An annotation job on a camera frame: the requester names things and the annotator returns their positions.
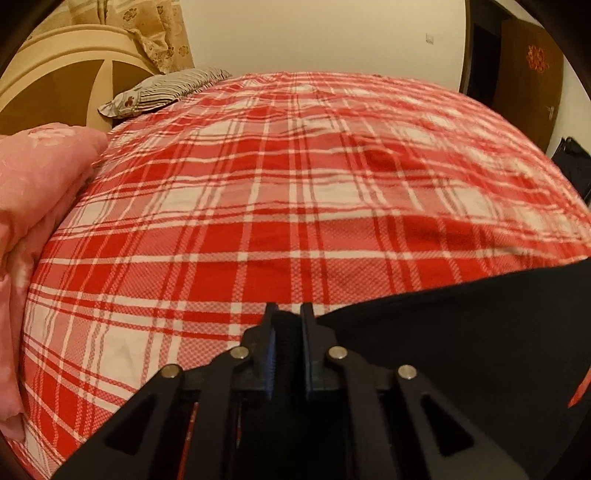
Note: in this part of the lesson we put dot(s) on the black pants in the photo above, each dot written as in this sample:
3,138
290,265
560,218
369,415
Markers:
511,352

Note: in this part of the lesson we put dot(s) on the brown wooden door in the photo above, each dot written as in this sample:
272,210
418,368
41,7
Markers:
530,79

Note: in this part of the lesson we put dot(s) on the striped floral pillow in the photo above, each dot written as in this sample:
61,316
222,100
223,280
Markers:
158,91

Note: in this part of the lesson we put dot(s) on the black bag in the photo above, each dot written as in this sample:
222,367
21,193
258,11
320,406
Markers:
575,164

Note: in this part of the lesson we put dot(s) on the beige floral curtain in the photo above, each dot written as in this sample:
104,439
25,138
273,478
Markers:
157,26

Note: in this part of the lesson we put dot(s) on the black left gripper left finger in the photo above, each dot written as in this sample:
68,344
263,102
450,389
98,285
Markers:
181,424

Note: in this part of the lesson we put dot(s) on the pink quilt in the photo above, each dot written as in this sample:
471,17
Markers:
42,171

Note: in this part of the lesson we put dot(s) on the red plaid bed sheet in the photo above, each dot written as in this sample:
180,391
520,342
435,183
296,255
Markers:
326,188

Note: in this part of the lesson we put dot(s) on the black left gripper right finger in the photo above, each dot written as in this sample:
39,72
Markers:
394,424

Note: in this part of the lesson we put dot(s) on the cream brown headboard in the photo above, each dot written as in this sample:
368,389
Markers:
66,74

